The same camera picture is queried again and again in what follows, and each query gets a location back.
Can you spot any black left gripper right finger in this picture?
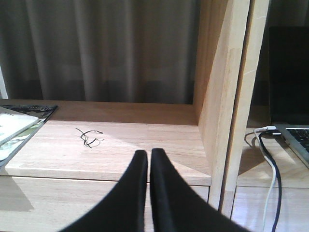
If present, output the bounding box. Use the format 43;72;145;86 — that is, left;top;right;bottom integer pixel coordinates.
150;148;246;232

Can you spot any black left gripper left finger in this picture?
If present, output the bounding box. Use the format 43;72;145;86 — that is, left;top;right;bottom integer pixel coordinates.
62;150;148;232

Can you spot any wooden shelf desk unit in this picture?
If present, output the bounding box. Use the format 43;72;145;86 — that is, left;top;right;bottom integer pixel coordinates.
0;0;309;232

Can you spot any magazine stack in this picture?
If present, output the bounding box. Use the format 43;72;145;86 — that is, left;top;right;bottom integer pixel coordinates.
0;104;58;167

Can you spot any grey curtain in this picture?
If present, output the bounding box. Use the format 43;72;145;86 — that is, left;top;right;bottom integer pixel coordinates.
0;0;201;104

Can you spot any grey laptop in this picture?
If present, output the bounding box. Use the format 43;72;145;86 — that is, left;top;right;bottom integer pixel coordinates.
269;27;309;166

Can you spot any black twist tie wire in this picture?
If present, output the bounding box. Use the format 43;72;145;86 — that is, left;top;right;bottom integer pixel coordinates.
75;128;105;148

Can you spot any black laptop cable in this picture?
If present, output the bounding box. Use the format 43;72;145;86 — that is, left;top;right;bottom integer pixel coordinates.
258;131;283;232

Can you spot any white laptop cable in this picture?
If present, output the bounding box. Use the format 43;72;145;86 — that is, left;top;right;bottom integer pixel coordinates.
253;125;277;232

